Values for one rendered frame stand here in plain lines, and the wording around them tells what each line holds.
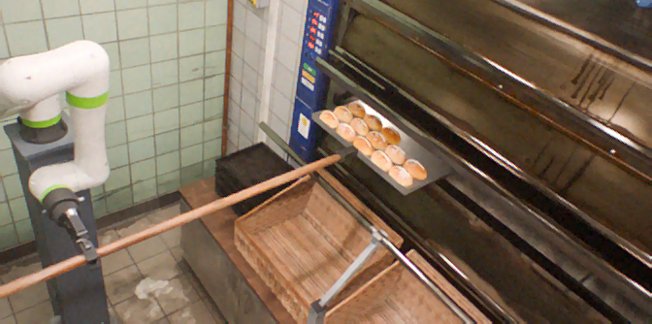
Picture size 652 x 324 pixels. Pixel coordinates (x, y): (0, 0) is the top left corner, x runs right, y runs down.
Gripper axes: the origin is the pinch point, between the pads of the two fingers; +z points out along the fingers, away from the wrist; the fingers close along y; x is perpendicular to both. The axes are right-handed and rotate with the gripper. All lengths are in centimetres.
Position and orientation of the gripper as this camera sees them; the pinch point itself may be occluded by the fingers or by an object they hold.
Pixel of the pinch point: (89, 255)
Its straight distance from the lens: 160.6
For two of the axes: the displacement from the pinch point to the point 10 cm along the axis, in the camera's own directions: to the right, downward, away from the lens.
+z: 6.3, 5.3, -5.7
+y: -1.5, 8.0, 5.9
